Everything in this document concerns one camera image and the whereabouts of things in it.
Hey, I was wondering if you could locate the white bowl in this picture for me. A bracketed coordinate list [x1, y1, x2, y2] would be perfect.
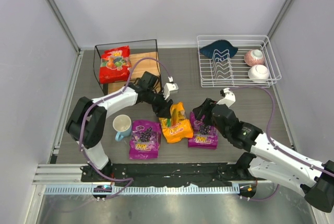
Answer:
[248, 64, 269, 83]

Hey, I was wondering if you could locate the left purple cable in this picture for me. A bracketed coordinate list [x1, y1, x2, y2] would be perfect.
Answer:
[79, 57, 174, 200]

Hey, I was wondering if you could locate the white wire dish rack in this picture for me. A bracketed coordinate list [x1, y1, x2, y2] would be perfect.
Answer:
[197, 35, 282, 88]

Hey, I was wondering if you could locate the pink patterned bowl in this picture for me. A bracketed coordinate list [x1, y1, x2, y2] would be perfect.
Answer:
[244, 49, 265, 67]

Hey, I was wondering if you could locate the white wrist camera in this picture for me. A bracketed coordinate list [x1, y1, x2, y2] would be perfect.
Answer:
[162, 76, 178, 100]
[217, 88, 236, 108]

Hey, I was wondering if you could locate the dark blue leaf plate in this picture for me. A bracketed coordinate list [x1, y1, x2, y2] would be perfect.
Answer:
[199, 40, 238, 61]

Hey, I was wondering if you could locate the red candy bag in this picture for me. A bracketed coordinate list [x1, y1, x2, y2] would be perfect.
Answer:
[99, 45, 132, 84]

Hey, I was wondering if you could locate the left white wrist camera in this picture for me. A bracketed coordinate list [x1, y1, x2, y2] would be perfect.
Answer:
[162, 76, 178, 100]

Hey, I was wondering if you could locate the wooden wire-frame shelf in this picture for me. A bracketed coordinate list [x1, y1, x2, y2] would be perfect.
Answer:
[93, 39, 161, 95]

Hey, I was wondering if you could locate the orange candy bag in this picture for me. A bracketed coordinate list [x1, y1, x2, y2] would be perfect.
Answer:
[159, 102, 194, 144]

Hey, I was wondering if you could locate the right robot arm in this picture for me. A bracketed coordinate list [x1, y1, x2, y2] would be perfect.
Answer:
[193, 98, 333, 213]

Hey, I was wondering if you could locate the blue and white mug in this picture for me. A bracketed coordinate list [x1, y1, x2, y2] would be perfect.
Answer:
[113, 114, 132, 142]

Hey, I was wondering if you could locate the white slotted cable duct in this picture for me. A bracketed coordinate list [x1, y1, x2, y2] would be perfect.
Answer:
[44, 183, 240, 195]

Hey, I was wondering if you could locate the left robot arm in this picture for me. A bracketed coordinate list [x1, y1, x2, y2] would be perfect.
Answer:
[65, 72, 178, 175]

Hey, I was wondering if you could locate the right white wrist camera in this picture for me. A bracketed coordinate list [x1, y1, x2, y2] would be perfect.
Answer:
[217, 88, 236, 108]

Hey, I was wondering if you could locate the purple candy bag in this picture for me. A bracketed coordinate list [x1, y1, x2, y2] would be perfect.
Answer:
[129, 120, 161, 160]
[188, 112, 219, 150]

